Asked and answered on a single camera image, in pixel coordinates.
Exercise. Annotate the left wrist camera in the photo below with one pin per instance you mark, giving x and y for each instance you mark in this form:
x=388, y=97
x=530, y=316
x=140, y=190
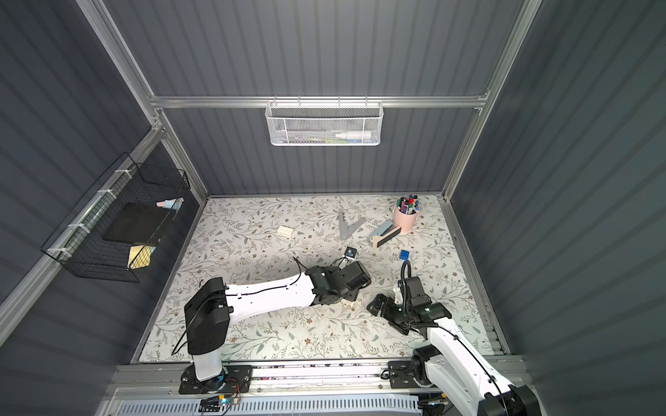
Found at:
x=350, y=252

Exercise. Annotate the grey V-shaped bracket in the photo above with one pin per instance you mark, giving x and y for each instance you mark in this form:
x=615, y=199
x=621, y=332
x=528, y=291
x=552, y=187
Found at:
x=346, y=230

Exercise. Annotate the pastel sticky note pad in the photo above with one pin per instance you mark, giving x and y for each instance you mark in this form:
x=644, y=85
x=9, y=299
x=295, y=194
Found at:
x=171, y=204

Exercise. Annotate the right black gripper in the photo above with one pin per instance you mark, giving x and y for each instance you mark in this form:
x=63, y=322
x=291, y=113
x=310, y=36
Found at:
x=388, y=308

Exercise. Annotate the floral table mat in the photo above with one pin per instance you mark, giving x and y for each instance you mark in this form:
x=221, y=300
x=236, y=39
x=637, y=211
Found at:
x=236, y=239

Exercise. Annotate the white wire mesh basket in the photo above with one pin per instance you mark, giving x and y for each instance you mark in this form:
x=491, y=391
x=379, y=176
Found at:
x=301, y=123

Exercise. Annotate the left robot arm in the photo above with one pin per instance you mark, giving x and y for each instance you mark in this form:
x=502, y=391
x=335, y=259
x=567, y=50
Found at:
x=217, y=306

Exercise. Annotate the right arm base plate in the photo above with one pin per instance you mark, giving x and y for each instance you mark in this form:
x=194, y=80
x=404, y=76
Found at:
x=404, y=374

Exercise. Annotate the white marker bottle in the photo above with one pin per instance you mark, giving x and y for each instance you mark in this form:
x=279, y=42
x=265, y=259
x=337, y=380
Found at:
x=354, y=135

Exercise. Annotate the pink pen cup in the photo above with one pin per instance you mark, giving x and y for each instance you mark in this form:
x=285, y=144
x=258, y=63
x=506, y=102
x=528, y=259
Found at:
x=406, y=213

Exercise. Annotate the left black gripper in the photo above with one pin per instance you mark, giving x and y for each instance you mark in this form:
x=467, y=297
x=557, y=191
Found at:
x=349, y=294

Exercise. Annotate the black notebook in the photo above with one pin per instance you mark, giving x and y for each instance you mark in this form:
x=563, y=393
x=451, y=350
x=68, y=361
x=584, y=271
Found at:
x=139, y=224

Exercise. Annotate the yellow sticky notes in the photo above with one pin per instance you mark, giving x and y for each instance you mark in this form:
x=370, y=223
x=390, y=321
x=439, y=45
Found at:
x=139, y=256

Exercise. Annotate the black wire basket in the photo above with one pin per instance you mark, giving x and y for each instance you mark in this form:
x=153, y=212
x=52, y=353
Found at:
x=79, y=247

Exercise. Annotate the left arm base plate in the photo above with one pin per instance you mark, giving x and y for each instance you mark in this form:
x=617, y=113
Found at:
x=232, y=379

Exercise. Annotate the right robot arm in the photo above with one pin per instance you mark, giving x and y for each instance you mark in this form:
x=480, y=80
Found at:
x=448, y=361

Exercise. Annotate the white lego brick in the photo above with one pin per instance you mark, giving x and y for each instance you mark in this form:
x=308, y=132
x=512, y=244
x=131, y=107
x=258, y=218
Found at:
x=285, y=232

